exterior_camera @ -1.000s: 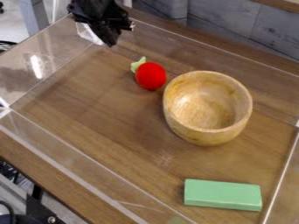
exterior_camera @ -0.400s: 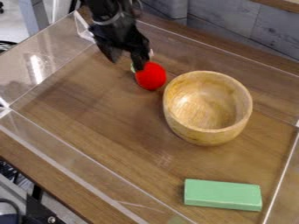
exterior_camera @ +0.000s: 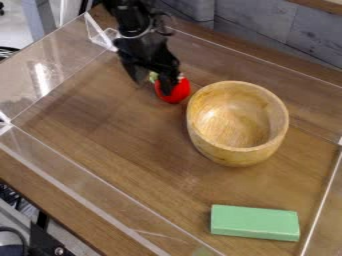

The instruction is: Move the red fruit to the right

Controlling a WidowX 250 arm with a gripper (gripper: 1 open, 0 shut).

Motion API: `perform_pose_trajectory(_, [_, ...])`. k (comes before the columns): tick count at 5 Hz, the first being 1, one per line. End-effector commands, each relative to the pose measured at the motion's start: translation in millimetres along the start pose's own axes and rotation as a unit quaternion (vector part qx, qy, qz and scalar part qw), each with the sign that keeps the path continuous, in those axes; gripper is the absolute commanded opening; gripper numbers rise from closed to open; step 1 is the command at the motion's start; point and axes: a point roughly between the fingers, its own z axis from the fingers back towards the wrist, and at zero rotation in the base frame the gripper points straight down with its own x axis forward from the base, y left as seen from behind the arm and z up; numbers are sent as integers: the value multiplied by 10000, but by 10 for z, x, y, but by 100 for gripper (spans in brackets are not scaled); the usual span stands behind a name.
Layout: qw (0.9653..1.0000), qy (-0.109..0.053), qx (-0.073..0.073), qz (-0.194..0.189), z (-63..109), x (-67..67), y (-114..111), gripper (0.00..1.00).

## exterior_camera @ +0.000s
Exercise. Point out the green rectangular block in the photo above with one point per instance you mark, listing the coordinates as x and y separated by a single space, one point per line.
256 223

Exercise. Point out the black metal table bracket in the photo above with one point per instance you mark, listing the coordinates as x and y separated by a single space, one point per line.
43 243

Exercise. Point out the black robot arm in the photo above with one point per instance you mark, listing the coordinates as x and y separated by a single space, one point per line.
138 14

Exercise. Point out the clear acrylic tray enclosure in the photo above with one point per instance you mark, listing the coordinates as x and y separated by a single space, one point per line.
98 152

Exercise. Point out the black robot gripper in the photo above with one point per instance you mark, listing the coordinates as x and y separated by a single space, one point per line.
144 52

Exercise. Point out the red felt fruit green stem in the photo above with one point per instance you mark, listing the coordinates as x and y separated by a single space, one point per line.
180 92

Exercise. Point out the light wooden bowl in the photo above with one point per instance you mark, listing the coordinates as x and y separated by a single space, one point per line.
237 122

